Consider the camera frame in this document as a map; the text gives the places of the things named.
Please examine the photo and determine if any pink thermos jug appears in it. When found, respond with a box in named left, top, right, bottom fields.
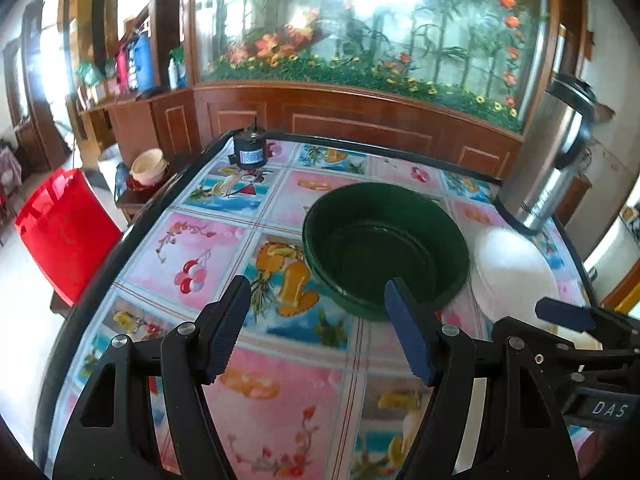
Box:
left=115, top=46, right=129, bottom=94

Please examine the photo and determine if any blue thermos jug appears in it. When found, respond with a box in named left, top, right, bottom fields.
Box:
left=132, top=34, right=154, bottom=92

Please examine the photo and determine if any stainless steel thermos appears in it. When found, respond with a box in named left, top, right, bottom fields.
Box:
left=495, top=74, right=596, bottom=235

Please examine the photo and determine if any red gift bag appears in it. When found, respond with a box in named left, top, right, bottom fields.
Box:
left=14, top=168, right=122, bottom=307

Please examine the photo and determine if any aquarium with flowers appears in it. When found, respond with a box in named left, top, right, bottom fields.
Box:
left=194, top=0, right=546, bottom=132

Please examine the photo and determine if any green plastic basin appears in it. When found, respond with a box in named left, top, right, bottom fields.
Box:
left=302, top=182, right=471, bottom=322

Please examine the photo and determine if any small wooden side table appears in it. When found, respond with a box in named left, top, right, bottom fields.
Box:
left=114, top=160, right=182, bottom=224

